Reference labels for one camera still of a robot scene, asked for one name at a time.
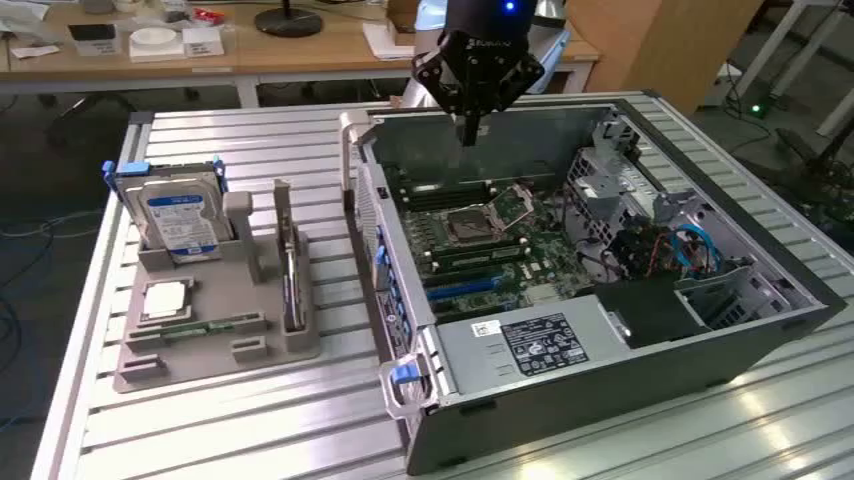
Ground green RAM stick in motherboard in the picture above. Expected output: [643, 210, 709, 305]
[429, 238, 527, 261]
[433, 247, 529, 274]

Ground grey parts rack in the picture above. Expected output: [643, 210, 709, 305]
[110, 189, 321, 396]

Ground white paper stack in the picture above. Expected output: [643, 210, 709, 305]
[360, 22, 419, 62]

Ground white round container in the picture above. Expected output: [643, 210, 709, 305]
[126, 27, 186, 65]

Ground green motherboard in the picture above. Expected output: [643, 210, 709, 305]
[384, 167, 605, 327]

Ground small white box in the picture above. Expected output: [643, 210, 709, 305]
[180, 27, 224, 60]

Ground blue expansion slot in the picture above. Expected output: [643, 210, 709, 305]
[424, 278, 500, 301]

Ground white desk frame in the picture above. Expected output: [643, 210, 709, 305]
[729, 0, 854, 137]

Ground blue wire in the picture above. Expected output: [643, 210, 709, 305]
[669, 224, 723, 275]

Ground metal socket cover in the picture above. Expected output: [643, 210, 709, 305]
[489, 182, 540, 227]

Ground wooden desk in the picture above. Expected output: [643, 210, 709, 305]
[0, 0, 601, 109]

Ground silver CPU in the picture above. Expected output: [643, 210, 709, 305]
[140, 282, 192, 317]

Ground hard disk in blue caddy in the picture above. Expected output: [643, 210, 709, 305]
[100, 158, 236, 265]

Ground expansion card with metal bracket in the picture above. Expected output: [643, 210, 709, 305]
[270, 178, 312, 334]

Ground dark grey open PC case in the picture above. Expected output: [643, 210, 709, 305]
[337, 97, 850, 477]

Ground CPU socket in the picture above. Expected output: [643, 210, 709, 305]
[443, 207, 500, 247]

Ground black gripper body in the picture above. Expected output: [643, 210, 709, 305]
[436, 0, 536, 119]

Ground black box white label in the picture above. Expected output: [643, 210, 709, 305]
[65, 22, 126, 57]

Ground silver chipset heatsink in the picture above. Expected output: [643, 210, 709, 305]
[524, 288, 568, 307]

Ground wooden cabinet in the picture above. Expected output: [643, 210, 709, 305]
[564, 0, 767, 115]

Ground black round lamp base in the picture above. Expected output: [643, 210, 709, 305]
[252, 0, 325, 39]

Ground red wire bundle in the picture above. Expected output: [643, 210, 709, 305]
[649, 232, 676, 277]

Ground white paper note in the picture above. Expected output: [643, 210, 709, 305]
[9, 43, 62, 61]

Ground metal disk bay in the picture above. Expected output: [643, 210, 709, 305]
[671, 263, 800, 335]

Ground RAM slot white clips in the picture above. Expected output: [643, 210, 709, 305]
[389, 169, 492, 184]
[397, 187, 495, 201]

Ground black office chair base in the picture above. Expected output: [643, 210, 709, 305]
[772, 127, 854, 224]

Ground green RAM stick on rack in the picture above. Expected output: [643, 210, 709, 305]
[129, 313, 261, 344]

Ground grey power supply unit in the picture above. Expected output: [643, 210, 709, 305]
[425, 294, 633, 399]

